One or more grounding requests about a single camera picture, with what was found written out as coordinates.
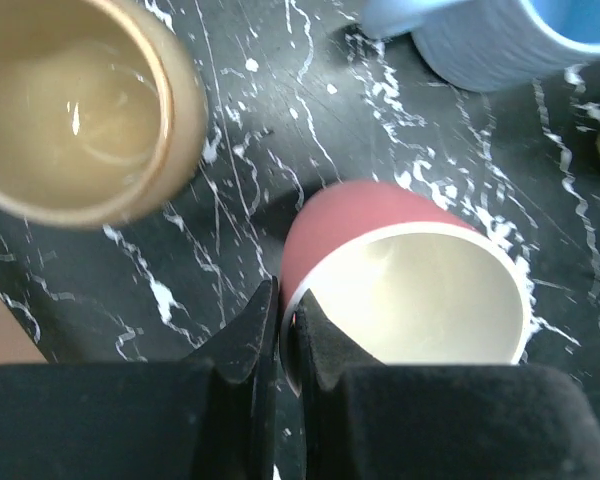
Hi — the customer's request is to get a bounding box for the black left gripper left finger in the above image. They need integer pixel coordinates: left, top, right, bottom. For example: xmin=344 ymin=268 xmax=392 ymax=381
xmin=0 ymin=279 xmax=278 ymax=479

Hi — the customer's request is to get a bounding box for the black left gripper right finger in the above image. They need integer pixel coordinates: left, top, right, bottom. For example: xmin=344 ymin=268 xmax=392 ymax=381
xmin=295 ymin=294 xmax=600 ymax=479

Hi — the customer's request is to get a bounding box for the pink mug cream inside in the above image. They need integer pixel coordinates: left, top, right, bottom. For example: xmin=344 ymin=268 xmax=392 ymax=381
xmin=279 ymin=180 xmax=531 ymax=392

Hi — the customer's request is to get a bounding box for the orange plastic file organizer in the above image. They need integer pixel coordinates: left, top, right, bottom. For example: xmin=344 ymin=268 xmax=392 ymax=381
xmin=0 ymin=272 xmax=49 ymax=370

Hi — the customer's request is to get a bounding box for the brown ceramic mug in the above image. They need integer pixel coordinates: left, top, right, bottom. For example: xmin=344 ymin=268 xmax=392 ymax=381
xmin=0 ymin=1 xmax=208 ymax=228

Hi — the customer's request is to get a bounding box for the light blue mug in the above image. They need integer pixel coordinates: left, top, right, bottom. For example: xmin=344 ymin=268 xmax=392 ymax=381
xmin=360 ymin=0 xmax=600 ymax=93

